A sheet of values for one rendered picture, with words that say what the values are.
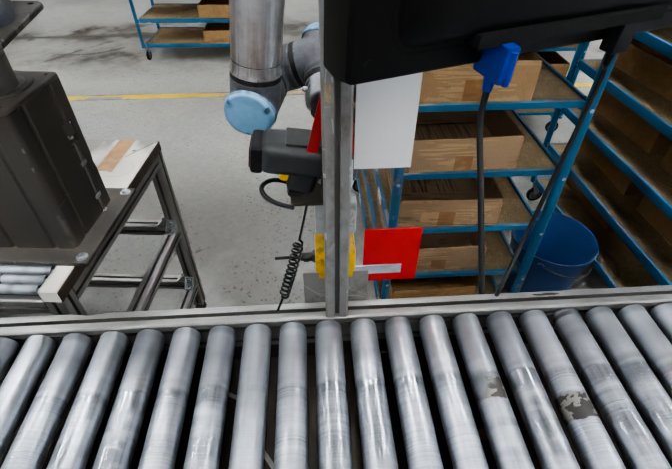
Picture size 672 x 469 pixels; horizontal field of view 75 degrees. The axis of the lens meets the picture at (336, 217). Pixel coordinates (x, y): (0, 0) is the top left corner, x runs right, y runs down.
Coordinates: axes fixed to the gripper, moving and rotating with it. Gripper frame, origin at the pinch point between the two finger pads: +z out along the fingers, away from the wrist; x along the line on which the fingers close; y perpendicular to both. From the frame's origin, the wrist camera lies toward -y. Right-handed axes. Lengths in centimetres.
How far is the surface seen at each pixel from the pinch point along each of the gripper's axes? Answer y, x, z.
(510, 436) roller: -2.9, -23.4, 37.8
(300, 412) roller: 6.4, 6.3, 33.1
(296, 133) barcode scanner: -10.4, 8.4, -6.1
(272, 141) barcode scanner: -11.1, 12.0, -4.1
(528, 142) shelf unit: 32, -68, -34
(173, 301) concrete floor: 122, 40, -3
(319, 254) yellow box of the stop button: 5.6, 2.4, 8.1
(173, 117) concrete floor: 209, 58, -142
